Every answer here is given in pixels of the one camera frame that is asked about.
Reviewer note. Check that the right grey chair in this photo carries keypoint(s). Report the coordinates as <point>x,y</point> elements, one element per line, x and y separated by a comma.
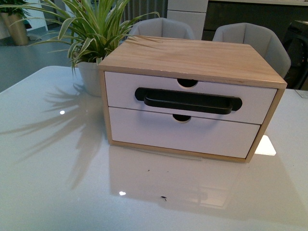
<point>262,39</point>

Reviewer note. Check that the white plant pot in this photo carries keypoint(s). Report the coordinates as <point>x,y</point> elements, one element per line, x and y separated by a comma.
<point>91,78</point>

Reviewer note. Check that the wooden two-drawer cabinet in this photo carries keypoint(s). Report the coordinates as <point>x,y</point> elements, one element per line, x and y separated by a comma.
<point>191,61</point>

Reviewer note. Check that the left grey chair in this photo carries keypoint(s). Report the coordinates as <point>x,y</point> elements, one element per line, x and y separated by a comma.
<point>162,27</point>

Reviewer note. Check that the black drawer handle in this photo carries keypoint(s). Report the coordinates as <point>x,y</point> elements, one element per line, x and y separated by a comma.
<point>188,101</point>

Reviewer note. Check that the green spider plant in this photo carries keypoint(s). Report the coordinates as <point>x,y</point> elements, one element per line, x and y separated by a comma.
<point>90,29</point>

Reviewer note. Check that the grey chair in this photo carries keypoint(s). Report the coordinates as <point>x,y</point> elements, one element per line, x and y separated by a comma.
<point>262,39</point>
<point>162,27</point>

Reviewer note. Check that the white drawer unit background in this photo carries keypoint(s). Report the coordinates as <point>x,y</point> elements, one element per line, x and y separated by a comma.
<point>191,12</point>

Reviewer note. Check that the tan tall planter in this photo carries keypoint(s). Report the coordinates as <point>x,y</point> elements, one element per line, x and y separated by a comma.
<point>16,28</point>

